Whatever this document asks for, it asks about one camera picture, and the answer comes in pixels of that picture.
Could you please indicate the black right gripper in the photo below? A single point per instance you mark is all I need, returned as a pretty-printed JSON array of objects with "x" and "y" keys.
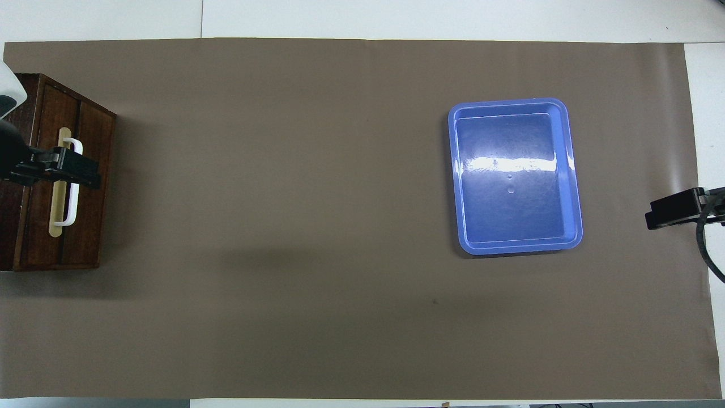
[{"x": 715, "y": 204}]

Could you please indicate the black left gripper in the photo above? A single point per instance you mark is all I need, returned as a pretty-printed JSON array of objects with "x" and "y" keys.
[{"x": 11, "y": 147}]

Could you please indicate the wooden drawer with dark panel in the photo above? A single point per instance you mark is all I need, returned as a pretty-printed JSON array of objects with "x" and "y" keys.
[{"x": 90, "y": 215}]

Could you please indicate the dark brown wooden cabinet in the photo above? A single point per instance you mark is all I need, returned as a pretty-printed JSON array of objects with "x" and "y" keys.
[{"x": 7, "y": 238}]

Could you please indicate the blue plastic tray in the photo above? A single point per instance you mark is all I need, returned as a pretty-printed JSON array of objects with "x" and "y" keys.
[{"x": 510, "y": 215}]

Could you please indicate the brown table mat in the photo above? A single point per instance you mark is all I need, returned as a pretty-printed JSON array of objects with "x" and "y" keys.
[{"x": 340, "y": 226}]

